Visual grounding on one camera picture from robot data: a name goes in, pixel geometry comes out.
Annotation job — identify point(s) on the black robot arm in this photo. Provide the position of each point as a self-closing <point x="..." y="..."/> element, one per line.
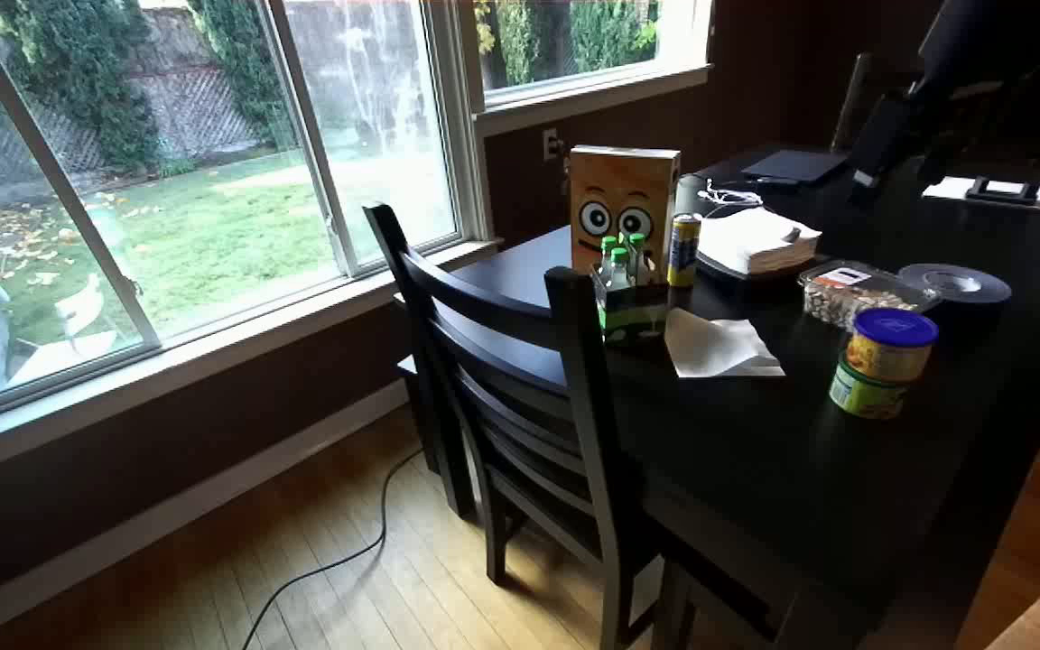
<point x="976" y="54"/>

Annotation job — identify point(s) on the dark wooden chair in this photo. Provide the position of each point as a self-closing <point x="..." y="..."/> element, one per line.
<point x="534" y="398"/>

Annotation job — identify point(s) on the yellow cartoon face box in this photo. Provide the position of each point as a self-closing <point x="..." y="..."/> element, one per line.
<point x="619" y="191"/>

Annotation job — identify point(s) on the yellow blue spray bottle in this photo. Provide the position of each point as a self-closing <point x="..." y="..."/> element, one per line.
<point x="683" y="227"/>

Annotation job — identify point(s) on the loose white napkin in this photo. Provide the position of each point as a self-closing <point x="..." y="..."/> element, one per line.
<point x="717" y="348"/>

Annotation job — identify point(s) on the white serviette stack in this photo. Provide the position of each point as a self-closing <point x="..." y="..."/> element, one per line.
<point x="758" y="243"/>

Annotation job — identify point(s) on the black tray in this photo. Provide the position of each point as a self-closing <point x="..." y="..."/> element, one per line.
<point x="779" y="166"/>

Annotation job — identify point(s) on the clear plastic food container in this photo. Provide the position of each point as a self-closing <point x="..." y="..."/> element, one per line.
<point x="843" y="289"/>

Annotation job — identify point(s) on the blue lidded yellow can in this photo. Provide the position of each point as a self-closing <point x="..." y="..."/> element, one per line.
<point x="882" y="360"/>

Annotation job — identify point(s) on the silver round plate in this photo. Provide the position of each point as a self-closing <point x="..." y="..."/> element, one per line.
<point x="954" y="283"/>

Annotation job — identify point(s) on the white papers with remote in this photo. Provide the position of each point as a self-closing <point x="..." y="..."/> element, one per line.
<point x="986" y="191"/>

